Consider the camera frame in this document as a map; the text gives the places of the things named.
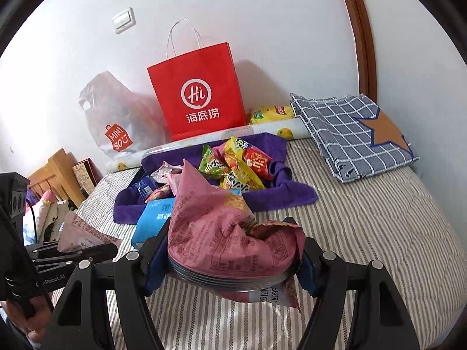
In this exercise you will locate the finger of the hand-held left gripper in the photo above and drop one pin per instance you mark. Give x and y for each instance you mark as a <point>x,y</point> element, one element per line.
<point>91,254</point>
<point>42,247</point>

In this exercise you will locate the white wall switch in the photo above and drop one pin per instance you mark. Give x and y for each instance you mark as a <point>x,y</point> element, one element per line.
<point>124,20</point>

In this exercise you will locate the yellow brown printed snack packet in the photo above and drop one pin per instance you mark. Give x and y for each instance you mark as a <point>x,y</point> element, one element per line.
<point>240,182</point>

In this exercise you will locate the white plastic shopping bag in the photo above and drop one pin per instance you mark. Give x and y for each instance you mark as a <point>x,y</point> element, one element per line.
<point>116,116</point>

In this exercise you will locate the brown wooden door frame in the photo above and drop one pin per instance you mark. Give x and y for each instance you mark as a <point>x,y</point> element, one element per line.
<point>359,36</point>

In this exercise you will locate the dark blue snack packet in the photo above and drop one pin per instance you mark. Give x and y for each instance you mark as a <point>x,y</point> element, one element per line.
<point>145,186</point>

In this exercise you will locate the white and red snack packet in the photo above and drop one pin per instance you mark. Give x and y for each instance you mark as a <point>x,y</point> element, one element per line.
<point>166,171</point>

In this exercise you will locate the clear yellow snack packet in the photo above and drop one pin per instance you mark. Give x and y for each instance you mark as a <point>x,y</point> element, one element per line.
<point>237,147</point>

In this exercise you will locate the striped grey bed quilt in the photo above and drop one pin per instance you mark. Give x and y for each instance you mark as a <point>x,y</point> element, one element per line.
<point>365,226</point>

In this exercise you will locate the patterned notebook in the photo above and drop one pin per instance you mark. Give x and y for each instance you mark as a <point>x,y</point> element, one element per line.
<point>85,177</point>

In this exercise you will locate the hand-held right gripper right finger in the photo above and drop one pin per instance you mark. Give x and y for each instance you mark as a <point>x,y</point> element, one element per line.
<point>308,273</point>

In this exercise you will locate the cartoon printed pillow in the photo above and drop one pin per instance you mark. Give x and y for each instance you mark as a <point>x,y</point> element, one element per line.
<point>51,215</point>

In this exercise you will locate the pale pink snack packet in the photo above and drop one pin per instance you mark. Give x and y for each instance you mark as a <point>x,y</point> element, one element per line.
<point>84,231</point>

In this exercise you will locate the large pink snack bag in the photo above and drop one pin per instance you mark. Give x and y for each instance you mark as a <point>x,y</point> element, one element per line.
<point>208,233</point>

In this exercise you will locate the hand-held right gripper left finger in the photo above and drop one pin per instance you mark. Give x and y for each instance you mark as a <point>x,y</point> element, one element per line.
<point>157,268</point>

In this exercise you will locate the person's left hand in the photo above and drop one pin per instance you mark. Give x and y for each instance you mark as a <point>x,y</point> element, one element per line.
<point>31,322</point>

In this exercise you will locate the blue tissue pack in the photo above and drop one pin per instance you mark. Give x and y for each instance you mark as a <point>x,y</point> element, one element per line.
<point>153,222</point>

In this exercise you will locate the grey checked cloth with star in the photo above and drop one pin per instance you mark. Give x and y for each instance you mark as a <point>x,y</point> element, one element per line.
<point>346,135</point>

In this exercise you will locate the pink candy packet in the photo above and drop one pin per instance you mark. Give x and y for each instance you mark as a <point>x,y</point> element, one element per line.
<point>219,152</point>

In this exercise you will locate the yellow snack bag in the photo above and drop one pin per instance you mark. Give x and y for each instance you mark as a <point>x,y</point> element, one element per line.
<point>271,113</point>

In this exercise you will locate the wooden headboard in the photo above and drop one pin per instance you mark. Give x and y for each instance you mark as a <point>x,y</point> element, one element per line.
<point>58,175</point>

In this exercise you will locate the cartoon printed red snack packet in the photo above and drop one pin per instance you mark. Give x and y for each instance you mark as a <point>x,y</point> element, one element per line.
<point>157,193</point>

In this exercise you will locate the green snack packet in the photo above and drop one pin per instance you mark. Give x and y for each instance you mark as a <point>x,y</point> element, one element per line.
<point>211,164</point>

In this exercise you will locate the red paper bag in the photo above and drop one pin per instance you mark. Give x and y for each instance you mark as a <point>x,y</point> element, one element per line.
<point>200,98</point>

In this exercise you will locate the fruit printed paper roll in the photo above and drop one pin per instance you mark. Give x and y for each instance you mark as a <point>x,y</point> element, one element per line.
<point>270,129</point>

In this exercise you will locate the purple towel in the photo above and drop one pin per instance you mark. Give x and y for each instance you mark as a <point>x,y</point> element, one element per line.
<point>288,193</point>

